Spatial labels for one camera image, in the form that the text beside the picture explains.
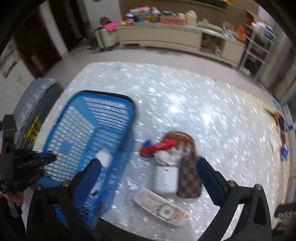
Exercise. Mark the cream tv cabinet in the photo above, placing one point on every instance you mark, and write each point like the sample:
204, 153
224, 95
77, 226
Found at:
186, 38

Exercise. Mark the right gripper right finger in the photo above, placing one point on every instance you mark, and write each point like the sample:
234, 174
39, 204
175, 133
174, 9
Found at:
213, 181

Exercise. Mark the blue plastic basket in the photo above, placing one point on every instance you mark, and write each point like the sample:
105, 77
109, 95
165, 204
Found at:
92, 122

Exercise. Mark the brown wooden massage comb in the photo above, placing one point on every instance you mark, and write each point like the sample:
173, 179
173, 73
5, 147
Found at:
181, 137

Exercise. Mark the white wire shelf rack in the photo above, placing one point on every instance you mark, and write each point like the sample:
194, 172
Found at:
260, 40

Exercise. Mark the white remote control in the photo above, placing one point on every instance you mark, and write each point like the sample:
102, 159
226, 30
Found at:
161, 207

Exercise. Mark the pink cloth on suitcase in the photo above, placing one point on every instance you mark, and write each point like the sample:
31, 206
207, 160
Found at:
112, 26

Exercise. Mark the white green suitcase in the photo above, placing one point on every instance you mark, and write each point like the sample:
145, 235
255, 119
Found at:
106, 39

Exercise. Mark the orange box on cabinet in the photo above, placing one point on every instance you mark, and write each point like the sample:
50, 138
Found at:
172, 20

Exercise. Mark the grey patterned chair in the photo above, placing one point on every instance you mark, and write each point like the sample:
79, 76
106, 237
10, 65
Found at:
33, 108

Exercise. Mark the white power adapter plug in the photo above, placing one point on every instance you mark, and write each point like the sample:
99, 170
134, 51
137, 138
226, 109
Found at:
105, 158

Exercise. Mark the brown checkered pouch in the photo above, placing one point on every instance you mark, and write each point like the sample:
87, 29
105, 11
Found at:
189, 182

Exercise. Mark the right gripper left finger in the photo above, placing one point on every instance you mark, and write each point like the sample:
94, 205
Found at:
84, 181

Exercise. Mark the cream jar on cabinet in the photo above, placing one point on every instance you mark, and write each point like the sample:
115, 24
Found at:
191, 17

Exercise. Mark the white astronaut figurine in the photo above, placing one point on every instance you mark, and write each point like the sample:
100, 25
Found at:
166, 158

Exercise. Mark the white rounded device box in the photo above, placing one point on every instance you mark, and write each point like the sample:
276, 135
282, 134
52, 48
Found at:
166, 180

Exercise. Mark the red keychain tool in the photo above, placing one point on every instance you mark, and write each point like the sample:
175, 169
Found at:
148, 148

